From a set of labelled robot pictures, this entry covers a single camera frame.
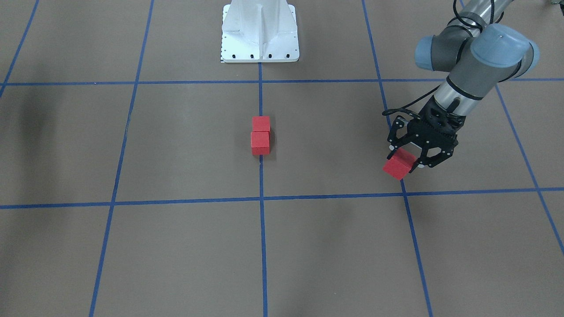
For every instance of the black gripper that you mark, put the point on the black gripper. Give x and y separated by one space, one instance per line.
398 132

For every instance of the red block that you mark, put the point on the red block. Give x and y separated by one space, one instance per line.
400 164
260 143
261 124

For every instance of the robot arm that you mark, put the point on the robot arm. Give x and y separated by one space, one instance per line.
477 52

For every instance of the white pedestal column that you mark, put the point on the white pedestal column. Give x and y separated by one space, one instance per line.
259 31

